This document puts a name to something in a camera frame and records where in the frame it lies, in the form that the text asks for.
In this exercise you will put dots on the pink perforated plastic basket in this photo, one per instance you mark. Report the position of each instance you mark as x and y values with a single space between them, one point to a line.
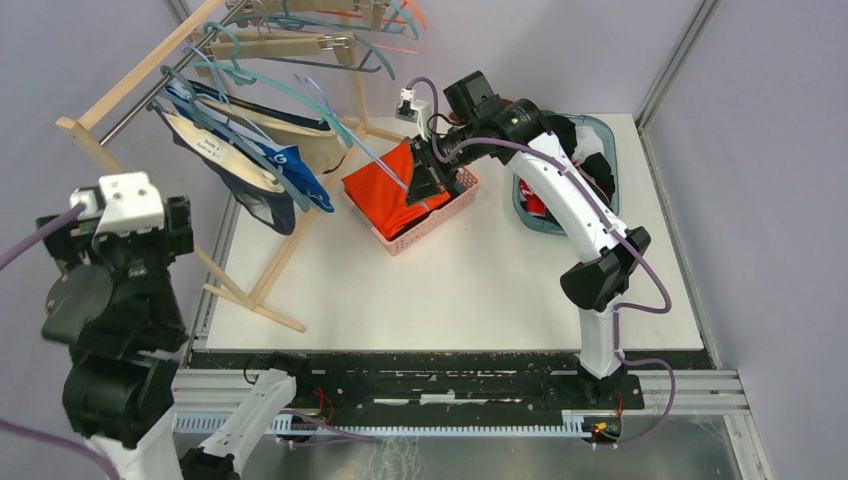
467 184

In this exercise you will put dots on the beige navy-trimmed underwear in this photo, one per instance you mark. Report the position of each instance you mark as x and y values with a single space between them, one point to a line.
318 143

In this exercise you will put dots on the cream navy labelled underwear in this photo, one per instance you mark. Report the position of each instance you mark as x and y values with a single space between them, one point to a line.
265 199

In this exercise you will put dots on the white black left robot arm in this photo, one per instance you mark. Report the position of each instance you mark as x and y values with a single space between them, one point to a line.
115 309

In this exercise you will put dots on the orange plastic hanger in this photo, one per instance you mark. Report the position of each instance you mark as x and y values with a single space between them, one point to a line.
403 21

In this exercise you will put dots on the red white garment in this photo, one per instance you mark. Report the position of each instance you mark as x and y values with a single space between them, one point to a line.
531 203

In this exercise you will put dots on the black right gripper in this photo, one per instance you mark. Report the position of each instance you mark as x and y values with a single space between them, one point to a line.
426 150

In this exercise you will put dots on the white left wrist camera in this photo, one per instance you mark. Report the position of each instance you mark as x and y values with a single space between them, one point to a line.
120 204

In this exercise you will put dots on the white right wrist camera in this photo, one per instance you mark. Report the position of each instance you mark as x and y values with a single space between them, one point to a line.
411 109

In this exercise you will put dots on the orange folded garment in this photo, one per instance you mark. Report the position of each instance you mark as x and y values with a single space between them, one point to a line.
380 190

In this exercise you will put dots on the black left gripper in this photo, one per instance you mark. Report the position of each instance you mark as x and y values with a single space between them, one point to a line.
79 236

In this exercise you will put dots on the white garment in basket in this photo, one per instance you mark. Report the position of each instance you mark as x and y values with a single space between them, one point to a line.
588 143

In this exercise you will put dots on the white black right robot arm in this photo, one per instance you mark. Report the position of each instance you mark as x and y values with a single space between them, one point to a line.
523 139

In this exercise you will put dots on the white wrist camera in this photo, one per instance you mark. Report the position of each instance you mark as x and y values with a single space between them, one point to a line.
120 204
411 109

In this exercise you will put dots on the teal plastic hanger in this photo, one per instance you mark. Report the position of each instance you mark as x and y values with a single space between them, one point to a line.
241 76

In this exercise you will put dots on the wooden clip hanger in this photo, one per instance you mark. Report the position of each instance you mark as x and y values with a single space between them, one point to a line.
256 45

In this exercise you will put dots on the blue white-lettered underwear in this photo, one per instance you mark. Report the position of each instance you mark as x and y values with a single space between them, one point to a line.
291 172

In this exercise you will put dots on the black garment in basket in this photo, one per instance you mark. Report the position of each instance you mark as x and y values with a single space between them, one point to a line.
597 170

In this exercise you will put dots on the teal oval laundry basket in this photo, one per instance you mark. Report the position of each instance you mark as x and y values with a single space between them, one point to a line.
549 225

